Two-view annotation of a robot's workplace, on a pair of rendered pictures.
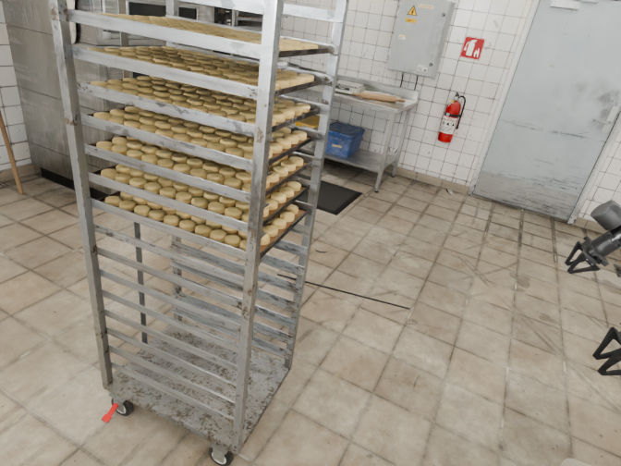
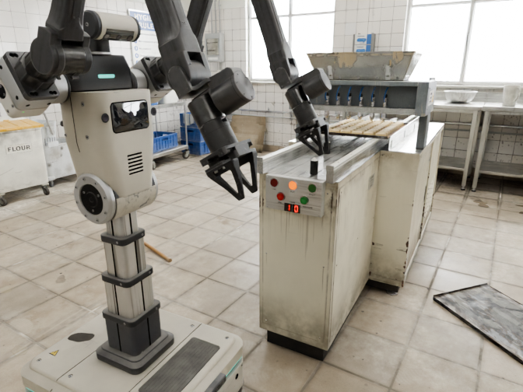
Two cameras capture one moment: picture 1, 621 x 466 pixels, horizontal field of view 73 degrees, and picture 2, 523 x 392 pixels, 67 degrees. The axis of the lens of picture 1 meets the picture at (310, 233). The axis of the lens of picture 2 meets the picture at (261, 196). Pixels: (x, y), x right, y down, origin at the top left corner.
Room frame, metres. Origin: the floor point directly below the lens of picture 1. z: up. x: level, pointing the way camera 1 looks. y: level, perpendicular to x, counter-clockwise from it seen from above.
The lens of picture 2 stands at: (1.85, -0.67, 1.24)
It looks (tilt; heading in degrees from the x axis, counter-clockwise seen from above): 18 degrees down; 189
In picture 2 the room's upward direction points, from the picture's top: straight up
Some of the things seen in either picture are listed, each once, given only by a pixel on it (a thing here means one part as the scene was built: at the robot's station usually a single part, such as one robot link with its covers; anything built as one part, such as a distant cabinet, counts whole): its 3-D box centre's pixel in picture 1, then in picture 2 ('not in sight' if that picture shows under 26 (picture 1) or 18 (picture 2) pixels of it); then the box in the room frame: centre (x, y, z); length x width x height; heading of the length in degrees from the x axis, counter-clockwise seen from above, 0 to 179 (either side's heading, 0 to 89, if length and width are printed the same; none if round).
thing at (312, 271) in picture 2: not in sight; (323, 236); (0.05, -0.65, 0.45); 0.70 x 0.34 x 0.90; 160
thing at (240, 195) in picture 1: (167, 171); not in sight; (1.10, 0.43, 1.14); 0.64 x 0.03 x 0.03; 72
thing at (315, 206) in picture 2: not in sight; (294, 194); (0.39, -0.77, 0.77); 0.24 x 0.04 x 0.14; 70
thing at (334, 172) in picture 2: not in sight; (388, 135); (-0.48, -0.30, 0.87); 2.01 x 0.03 x 0.07; 160
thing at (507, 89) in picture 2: not in sight; (510, 96); (-2.53, 1.16, 0.98); 0.20 x 0.14 x 0.20; 18
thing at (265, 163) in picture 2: not in sight; (339, 131); (-0.58, -0.58, 0.87); 2.01 x 0.03 x 0.07; 160
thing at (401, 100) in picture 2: not in sight; (359, 111); (-0.43, -0.48, 1.01); 0.72 x 0.33 x 0.34; 70
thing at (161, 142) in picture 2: not in sight; (154, 141); (-3.17, -2.96, 0.28); 0.56 x 0.38 x 0.20; 165
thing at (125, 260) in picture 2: not in sight; (128, 285); (0.75, -1.31, 0.53); 0.11 x 0.11 x 0.40; 72
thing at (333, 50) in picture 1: (244, 33); not in sight; (1.47, 0.31, 1.50); 0.64 x 0.03 x 0.03; 72
